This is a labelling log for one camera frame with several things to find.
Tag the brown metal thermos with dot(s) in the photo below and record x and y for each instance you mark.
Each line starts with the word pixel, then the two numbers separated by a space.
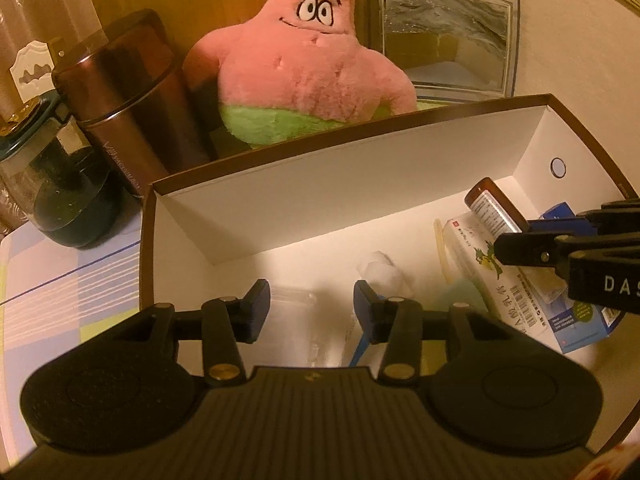
pixel 130 110

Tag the blue pen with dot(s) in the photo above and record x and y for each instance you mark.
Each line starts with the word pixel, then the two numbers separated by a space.
pixel 361 352

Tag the pink starfish plush toy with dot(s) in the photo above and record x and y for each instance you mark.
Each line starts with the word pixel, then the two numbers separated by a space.
pixel 300 85

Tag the clear plastic case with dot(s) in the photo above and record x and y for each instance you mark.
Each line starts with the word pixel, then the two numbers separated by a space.
pixel 300 320

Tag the pale wooden stick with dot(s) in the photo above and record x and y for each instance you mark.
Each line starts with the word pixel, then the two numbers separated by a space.
pixel 440 245

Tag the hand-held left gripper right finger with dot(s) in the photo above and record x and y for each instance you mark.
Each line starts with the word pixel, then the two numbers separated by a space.
pixel 362 307

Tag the glass picture frame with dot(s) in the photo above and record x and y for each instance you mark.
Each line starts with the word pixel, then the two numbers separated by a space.
pixel 440 35

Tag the brown bottle with white label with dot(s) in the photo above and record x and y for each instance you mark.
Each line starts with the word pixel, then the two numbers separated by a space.
pixel 492 202

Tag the white cardboard box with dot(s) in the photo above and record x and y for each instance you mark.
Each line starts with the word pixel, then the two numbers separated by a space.
pixel 350 185

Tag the white scalloped card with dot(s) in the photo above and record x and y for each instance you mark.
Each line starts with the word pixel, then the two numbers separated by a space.
pixel 30 67

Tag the white box with green print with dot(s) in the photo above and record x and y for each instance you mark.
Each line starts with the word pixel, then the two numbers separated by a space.
pixel 480 260

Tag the pale green plastic item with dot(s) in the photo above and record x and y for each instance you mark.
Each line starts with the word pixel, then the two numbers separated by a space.
pixel 460 294

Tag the white cotton wad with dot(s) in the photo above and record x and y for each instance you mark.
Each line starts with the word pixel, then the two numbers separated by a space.
pixel 380 270

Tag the blue carton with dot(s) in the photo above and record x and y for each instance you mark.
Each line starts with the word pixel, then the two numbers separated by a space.
pixel 585 327

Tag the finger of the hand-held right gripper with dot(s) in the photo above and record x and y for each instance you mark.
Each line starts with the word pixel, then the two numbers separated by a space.
pixel 615 217
pixel 530 249

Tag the checked tablecloth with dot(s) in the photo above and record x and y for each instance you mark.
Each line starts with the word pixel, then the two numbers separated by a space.
pixel 60 285

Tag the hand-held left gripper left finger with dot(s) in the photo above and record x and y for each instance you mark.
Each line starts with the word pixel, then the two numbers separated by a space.
pixel 257 307

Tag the dark teal glass jar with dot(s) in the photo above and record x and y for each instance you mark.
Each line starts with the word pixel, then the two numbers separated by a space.
pixel 60 200

